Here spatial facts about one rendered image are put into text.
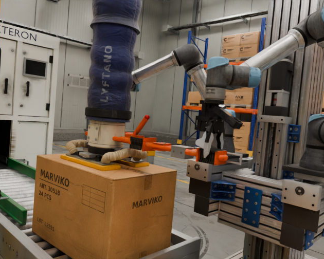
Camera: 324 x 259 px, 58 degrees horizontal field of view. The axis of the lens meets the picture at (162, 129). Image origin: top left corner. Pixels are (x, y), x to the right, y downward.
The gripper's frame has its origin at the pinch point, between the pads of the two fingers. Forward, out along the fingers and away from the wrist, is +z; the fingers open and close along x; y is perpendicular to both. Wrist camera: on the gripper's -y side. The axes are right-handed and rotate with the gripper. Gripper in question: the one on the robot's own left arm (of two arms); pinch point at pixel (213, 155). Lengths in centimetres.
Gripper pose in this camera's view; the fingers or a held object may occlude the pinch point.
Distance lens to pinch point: 109.6
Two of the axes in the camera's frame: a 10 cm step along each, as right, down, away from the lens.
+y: -7.6, -1.0, 6.4
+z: -0.9, 9.9, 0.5
